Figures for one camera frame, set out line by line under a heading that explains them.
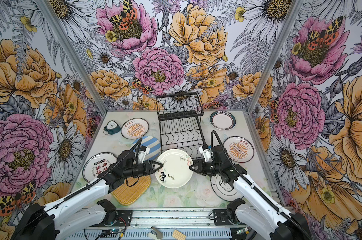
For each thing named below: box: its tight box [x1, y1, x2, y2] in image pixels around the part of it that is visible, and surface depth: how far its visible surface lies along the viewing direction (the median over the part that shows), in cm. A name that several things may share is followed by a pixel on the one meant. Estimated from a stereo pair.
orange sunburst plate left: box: [121, 117, 150, 140], surface depth 113 cm
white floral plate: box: [154, 149, 193, 189], surface depth 78 cm
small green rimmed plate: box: [209, 110, 237, 131], surface depth 118 cm
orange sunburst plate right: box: [223, 136, 255, 163], surface depth 101 cm
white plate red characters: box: [82, 151, 118, 183], surface depth 94 cm
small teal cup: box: [103, 120, 121, 135], surface depth 108 cm
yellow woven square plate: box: [111, 175, 151, 206], surface depth 81 cm
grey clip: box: [148, 226, 163, 240], surface depth 71 cm
